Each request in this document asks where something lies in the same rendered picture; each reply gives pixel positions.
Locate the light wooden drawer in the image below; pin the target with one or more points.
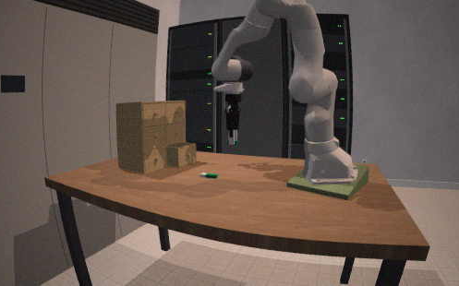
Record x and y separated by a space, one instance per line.
172 115
175 132
151 160
149 110
178 154
153 136

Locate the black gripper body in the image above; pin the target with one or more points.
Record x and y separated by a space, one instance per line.
233 100

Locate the small wooden chest of drawers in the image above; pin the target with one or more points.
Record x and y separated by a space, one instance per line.
129 135

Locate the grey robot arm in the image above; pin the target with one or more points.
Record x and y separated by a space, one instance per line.
323 157

